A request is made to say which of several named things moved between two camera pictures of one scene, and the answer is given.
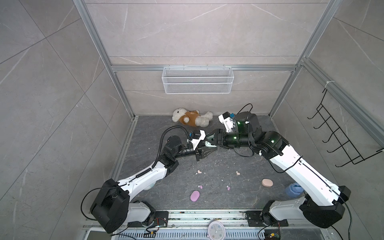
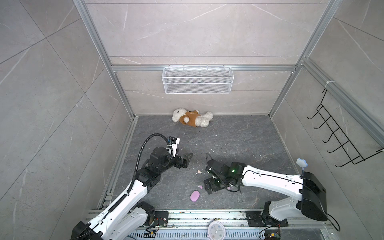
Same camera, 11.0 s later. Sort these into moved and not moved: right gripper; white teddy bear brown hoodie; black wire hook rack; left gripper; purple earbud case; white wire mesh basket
Moved: left gripper; right gripper
Not moved: black wire hook rack; white teddy bear brown hoodie; white wire mesh basket; purple earbud case
